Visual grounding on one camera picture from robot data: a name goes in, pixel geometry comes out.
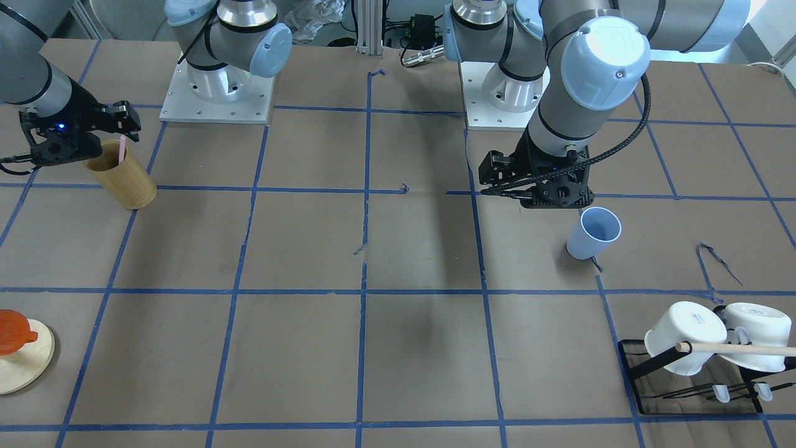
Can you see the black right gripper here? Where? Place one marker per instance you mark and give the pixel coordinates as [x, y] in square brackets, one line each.
[86, 106]

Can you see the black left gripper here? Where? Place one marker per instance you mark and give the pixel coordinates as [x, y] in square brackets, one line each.
[523, 157]

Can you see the pink chopstick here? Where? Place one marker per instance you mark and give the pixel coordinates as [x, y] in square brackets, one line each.
[122, 149]

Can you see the light blue plastic cup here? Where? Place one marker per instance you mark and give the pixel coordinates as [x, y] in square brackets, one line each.
[596, 229]

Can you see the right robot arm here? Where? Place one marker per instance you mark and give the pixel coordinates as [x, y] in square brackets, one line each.
[28, 78]

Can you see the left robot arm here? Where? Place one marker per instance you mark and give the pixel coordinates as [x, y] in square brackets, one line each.
[597, 53]

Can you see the bamboo cylinder holder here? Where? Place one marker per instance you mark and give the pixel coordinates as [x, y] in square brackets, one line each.
[129, 184]

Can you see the white mug near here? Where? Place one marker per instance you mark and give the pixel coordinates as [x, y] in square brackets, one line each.
[685, 321]

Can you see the white mug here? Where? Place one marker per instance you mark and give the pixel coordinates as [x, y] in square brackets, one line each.
[685, 321]
[760, 325]

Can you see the orange mug on stand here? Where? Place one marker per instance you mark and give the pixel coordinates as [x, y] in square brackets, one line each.
[16, 331]

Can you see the wooden mug tree stand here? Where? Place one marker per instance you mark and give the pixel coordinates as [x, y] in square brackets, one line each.
[24, 366]

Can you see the white mug far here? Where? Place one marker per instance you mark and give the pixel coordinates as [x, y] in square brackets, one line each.
[760, 325]

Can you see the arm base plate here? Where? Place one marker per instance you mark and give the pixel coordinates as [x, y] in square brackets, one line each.
[227, 95]
[495, 102]

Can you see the aluminium frame post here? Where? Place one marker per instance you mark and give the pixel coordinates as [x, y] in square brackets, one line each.
[370, 28]

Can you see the black wire mug rack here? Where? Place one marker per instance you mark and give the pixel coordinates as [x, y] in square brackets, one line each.
[675, 383]

